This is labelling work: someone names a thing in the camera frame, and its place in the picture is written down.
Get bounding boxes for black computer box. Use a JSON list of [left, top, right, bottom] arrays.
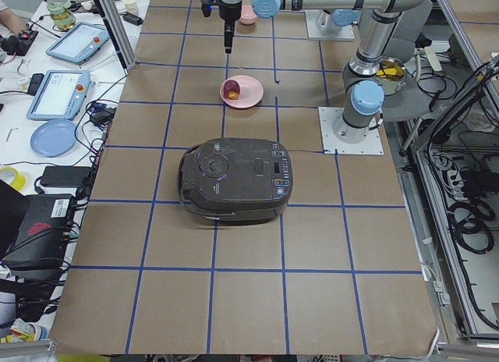
[[1, 193, 76, 271]]

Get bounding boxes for steel bowl with yellow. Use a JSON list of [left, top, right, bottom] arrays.
[[374, 58, 406, 96]]

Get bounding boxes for grey office chair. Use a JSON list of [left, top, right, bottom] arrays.
[[382, 0, 433, 122]]

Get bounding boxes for pink plate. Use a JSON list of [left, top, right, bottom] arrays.
[[219, 75, 264, 109]]

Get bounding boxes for dark grey rice cooker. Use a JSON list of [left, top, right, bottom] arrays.
[[177, 137, 293, 222]]

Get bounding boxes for yellow tape roll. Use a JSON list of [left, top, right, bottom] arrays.
[[0, 166, 27, 191]]

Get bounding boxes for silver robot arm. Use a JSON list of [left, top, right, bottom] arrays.
[[250, 0, 424, 128]]

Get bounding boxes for aluminium frame post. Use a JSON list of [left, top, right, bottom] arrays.
[[93, 0, 136, 70]]

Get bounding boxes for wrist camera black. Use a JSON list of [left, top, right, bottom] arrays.
[[200, 0, 217, 18]]

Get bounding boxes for glass jar with lid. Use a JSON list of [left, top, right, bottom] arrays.
[[47, 0, 76, 32]]

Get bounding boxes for blue teach pendant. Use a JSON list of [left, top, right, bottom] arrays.
[[45, 23, 110, 65], [26, 70, 90, 121]]

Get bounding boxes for blue plate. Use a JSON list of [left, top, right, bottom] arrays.
[[30, 119, 76, 158]]

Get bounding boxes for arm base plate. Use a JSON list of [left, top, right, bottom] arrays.
[[318, 107, 384, 155], [305, 9, 358, 41]]

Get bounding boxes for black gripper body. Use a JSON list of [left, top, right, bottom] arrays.
[[218, 0, 242, 23]]

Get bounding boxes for blue teach pendant far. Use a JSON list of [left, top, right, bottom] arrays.
[[45, 23, 110, 65]]

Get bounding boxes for black power adapter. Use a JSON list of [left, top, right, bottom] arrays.
[[34, 165, 90, 194]]

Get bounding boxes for pink bowl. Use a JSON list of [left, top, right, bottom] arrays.
[[239, 5, 257, 26]]

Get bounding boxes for red apple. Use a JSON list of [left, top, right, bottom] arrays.
[[222, 79, 241, 100]]

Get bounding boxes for blue teach pendant near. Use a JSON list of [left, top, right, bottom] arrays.
[[26, 70, 90, 121]]

